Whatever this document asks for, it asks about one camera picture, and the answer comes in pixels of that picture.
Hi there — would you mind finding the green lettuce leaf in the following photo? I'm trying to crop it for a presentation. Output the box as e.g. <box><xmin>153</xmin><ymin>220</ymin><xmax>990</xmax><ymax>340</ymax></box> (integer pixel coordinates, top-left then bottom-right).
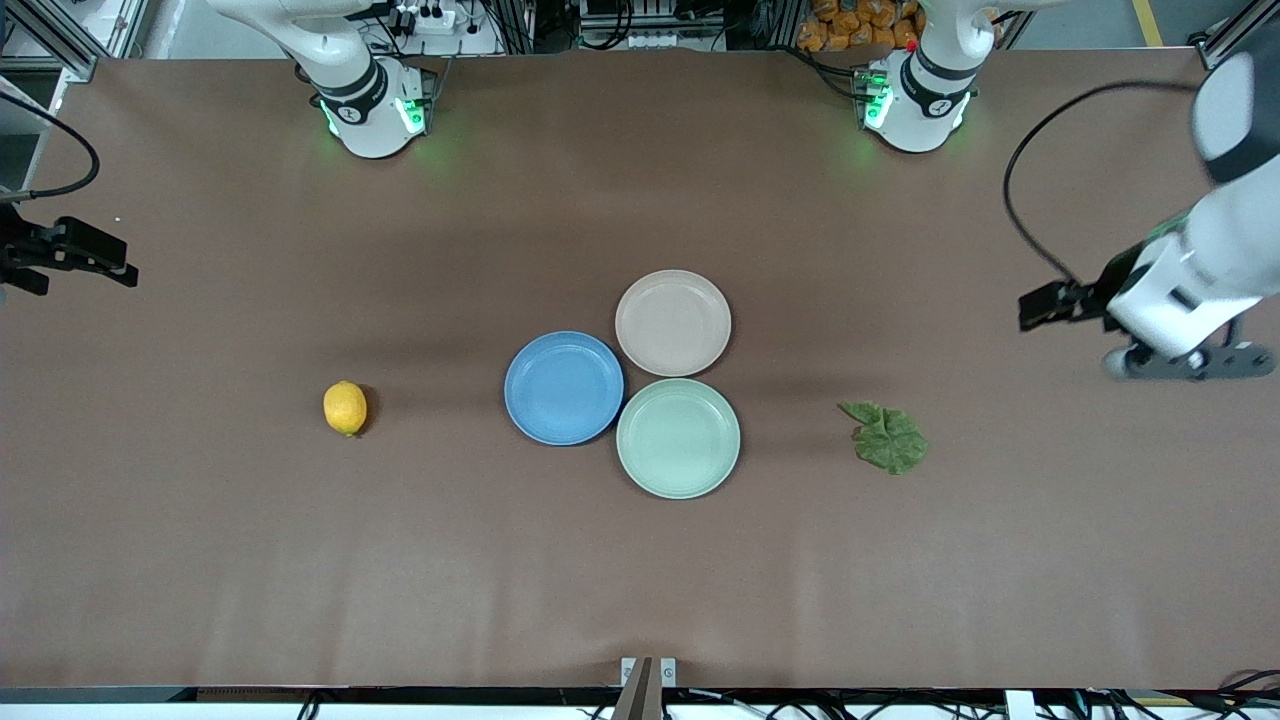
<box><xmin>838</xmin><ymin>400</ymin><xmax>930</xmax><ymax>476</ymax></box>

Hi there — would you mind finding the yellow lemon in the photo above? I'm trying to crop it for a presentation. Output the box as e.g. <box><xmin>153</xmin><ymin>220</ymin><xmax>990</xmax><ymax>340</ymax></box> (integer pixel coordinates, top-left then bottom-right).
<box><xmin>323</xmin><ymin>380</ymin><xmax>368</xmax><ymax>438</ymax></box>

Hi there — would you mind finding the bag of orange items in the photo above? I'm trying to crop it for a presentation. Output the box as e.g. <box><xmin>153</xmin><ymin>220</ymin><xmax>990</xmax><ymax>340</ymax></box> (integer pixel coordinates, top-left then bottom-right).
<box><xmin>796</xmin><ymin>0</ymin><xmax>927</xmax><ymax>53</ymax></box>

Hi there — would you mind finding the beige plate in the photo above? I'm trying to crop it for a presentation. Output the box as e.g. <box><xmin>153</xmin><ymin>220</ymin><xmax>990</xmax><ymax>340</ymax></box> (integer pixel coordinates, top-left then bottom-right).
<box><xmin>614</xmin><ymin>269</ymin><xmax>733</xmax><ymax>378</ymax></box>

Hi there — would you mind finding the light green plate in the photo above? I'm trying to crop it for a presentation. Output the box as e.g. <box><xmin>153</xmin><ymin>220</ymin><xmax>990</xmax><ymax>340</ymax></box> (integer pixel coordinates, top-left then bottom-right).
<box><xmin>615</xmin><ymin>378</ymin><xmax>742</xmax><ymax>500</ymax></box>

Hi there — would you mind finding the white power strip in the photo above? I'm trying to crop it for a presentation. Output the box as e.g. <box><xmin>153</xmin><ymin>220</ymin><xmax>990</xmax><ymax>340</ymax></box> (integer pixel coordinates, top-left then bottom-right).
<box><xmin>392</xmin><ymin>3</ymin><xmax>458</xmax><ymax>37</ymax></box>

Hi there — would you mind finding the blue plate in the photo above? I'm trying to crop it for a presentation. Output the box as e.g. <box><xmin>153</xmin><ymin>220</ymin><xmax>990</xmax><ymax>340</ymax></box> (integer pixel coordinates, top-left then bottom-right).
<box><xmin>504</xmin><ymin>331</ymin><xmax>626</xmax><ymax>447</ymax></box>

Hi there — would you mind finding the white device with ports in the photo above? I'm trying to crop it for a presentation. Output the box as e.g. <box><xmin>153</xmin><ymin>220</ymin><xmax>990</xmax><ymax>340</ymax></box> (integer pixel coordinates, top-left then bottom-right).
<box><xmin>578</xmin><ymin>0</ymin><xmax>683</xmax><ymax>51</ymax></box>

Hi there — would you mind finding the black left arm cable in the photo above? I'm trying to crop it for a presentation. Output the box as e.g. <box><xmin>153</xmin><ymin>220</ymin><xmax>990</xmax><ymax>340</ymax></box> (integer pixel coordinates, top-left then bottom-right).
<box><xmin>1003</xmin><ymin>79</ymin><xmax>1201</xmax><ymax>288</ymax></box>

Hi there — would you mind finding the aluminium frame profile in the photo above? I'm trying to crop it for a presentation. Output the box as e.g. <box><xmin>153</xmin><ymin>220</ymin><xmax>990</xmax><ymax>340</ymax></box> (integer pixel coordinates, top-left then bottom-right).
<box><xmin>1188</xmin><ymin>0</ymin><xmax>1280</xmax><ymax>71</ymax></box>
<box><xmin>0</xmin><ymin>0</ymin><xmax>151</xmax><ymax>83</ymax></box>

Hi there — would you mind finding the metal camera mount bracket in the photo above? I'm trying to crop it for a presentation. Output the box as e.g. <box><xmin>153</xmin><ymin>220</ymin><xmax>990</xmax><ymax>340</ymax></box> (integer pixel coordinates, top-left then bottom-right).
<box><xmin>612</xmin><ymin>656</ymin><xmax>678</xmax><ymax>720</ymax></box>

